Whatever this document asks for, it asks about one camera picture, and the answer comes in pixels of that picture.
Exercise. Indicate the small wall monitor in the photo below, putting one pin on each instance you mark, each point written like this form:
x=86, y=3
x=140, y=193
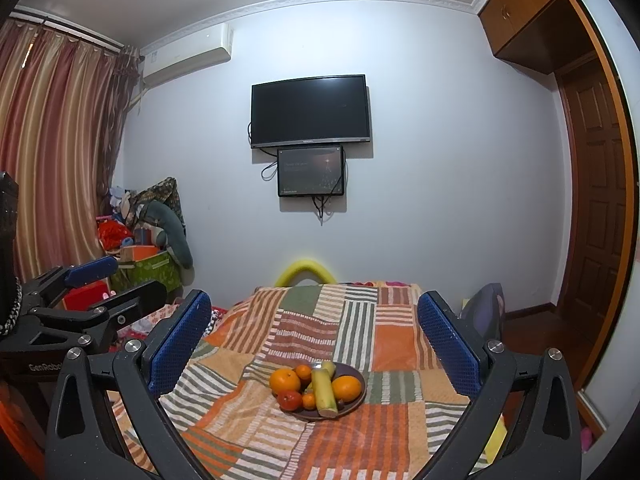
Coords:
x=311, y=171

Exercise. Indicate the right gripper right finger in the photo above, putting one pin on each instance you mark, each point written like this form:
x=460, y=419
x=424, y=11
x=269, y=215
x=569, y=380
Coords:
x=542, y=443

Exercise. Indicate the short yellow banana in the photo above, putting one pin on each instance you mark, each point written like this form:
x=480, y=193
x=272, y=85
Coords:
x=328, y=366

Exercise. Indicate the brown wooden door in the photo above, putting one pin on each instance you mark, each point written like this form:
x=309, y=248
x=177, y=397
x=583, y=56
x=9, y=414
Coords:
x=599, y=256

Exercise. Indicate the long yellow banana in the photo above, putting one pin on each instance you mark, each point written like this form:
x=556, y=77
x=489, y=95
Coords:
x=323, y=392

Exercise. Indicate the green patterned storage box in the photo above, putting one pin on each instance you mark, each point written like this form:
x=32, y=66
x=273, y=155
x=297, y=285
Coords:
x=161, y=268

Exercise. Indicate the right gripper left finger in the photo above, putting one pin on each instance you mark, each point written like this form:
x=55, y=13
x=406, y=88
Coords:
x=84, y=440

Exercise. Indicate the grey plush toy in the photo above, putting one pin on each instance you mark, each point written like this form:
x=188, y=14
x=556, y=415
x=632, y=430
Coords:
x=174, y=238

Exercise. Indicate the dark purple plate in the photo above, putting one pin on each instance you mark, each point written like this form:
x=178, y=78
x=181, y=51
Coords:
x=343, y=409

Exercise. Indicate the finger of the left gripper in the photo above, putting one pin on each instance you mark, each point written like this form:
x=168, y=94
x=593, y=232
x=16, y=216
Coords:
x=95, y=328
x=51, y=286

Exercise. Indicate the red tomato on plate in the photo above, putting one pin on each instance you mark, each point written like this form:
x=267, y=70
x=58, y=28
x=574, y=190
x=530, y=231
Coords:
x=290, y=401

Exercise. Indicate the wooden overhead cabinet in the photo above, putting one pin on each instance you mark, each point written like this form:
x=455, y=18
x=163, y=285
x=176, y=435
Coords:
x=541, y=35

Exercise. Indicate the striped patchwork blanket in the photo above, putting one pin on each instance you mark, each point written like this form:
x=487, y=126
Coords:
x=223, y=407

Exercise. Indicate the striped red curtain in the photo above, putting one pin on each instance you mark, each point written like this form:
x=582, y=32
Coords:
x=63, y=108

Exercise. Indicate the white air conditioner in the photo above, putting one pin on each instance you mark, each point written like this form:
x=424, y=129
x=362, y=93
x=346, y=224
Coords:
x=184, y=56

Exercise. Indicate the large black wall television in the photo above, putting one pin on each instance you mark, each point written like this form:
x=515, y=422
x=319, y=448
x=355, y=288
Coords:
x=311, y=110

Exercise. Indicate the small orange under banana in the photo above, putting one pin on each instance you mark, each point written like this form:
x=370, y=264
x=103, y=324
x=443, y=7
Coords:
x=309, y=401

